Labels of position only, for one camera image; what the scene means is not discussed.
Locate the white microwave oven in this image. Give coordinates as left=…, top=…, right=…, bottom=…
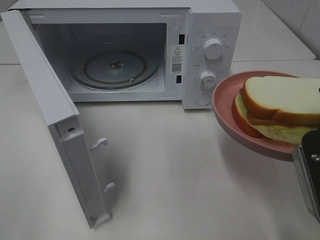
left=5, top=0, right=242, bottom=110

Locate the sandwich with lettuce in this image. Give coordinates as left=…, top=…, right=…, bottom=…
left=231, top=76, right=320, bottom=145

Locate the white timer knob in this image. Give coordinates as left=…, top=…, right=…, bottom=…
left=200, top=71, right=217, bottom=89

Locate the white warning label sticker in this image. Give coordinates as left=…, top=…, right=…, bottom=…
left=169, top=44, right=186, bottom=75

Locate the round white door button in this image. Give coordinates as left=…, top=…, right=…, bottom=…
left=196, top=94, right=212, bottom=106

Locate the white microwave door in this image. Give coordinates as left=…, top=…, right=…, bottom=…
left=1, top=10, right=115, bottom=229

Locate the upper white power knob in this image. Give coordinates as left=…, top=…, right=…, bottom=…
left=202, top=37, right=224, bottom=60

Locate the pink plate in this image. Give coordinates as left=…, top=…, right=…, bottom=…
left=212, top=70, right=307, bottom=161

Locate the glass microwave turntable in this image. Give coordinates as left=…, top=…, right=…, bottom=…
left=69, top=49, right=162, bottom=90

